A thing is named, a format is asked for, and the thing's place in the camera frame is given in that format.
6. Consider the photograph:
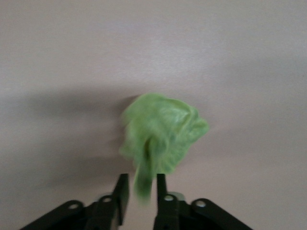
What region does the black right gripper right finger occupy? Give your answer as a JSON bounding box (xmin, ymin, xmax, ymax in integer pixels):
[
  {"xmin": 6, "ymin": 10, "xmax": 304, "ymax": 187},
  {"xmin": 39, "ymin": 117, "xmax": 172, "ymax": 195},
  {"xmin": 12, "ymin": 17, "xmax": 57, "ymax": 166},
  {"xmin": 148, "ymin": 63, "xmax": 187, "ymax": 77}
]
[{"xmin": 153, "ymin": 173, "xmax": 192, "ymax": 230}]

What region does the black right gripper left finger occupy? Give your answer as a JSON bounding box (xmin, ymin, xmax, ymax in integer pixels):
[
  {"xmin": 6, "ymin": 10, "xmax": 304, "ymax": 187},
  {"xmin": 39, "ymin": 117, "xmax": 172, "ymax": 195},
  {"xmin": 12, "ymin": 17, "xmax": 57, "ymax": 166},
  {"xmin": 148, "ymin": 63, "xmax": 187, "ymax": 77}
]
[{"xmin": 85, "ymin": 173, "xmax": 130, "ymax": 230}]

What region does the green lettuce leaf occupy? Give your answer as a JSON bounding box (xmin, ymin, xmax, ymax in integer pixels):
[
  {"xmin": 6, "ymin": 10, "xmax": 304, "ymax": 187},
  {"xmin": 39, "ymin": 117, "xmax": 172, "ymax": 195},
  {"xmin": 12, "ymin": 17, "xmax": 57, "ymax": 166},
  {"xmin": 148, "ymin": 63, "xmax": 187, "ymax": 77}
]
[{"xmin": 118, "ymin": 92, "xmax": 210, "ymax": 207}]

